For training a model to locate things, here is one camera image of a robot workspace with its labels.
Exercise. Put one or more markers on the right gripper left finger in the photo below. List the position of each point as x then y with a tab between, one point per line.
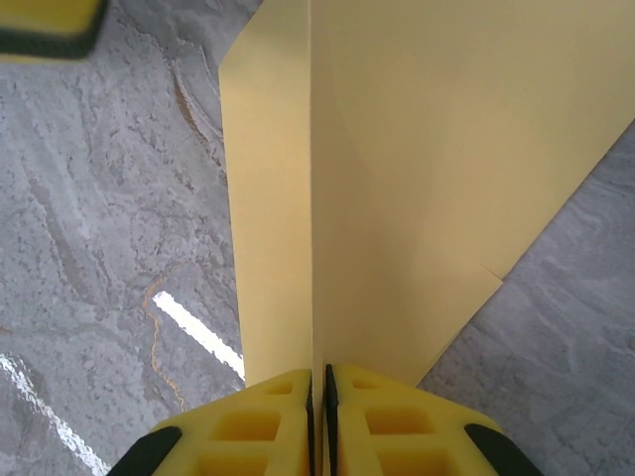
238	436

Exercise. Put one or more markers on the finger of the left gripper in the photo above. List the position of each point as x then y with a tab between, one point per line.
44	20

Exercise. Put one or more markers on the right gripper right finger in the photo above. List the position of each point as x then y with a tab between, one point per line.
397	436

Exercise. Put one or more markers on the yellow paper sheet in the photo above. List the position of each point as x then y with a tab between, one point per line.
397	149

